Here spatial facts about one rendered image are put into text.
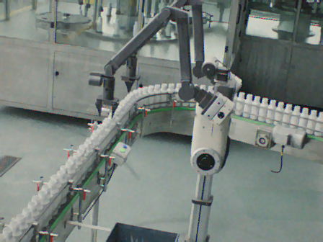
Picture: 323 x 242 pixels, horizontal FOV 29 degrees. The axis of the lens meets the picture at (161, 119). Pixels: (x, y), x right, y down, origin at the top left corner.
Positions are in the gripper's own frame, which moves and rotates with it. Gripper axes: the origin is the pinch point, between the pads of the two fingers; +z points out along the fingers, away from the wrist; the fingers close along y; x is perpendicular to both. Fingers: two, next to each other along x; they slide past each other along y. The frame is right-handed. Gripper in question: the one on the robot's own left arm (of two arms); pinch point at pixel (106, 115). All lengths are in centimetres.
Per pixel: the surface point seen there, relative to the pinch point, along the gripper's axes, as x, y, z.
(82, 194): -21.4, -2.3, 34.0
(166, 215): 174, 13, 139
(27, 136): 288, -157, 141
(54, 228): -44, -8, 43
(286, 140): 126, 94, 40
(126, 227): -22, 21, 47
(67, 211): -26, -8, 42
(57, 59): 329, -144, 66
